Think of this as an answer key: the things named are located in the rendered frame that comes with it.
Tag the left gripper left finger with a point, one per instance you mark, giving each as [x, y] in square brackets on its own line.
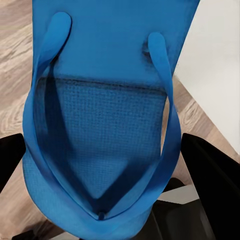
[12, 150]

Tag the sandal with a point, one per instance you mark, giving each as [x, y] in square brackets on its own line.
[92, 122]

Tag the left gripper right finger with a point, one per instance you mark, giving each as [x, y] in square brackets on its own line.
[216, 178]

